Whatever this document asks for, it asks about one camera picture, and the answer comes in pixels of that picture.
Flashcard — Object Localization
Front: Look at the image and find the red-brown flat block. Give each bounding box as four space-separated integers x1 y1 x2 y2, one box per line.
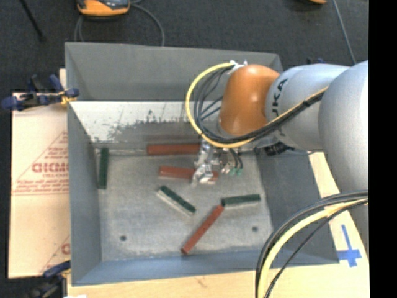
158 165 220 181
181 204 225 256
146 143 202 156

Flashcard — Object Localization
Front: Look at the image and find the dark green flat block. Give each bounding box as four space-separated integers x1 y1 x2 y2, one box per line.
220 194 262 208
156 185 197 216
97 147 110 190

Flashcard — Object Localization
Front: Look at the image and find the grey metal bin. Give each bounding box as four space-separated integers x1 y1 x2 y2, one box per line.
64 42 339 287

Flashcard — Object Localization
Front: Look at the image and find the brown cardboard board red print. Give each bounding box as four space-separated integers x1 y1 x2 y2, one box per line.
7 91 72 279

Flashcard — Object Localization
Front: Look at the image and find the black cylinder on white bracket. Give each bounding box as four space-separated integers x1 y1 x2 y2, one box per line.
254 143 295 158

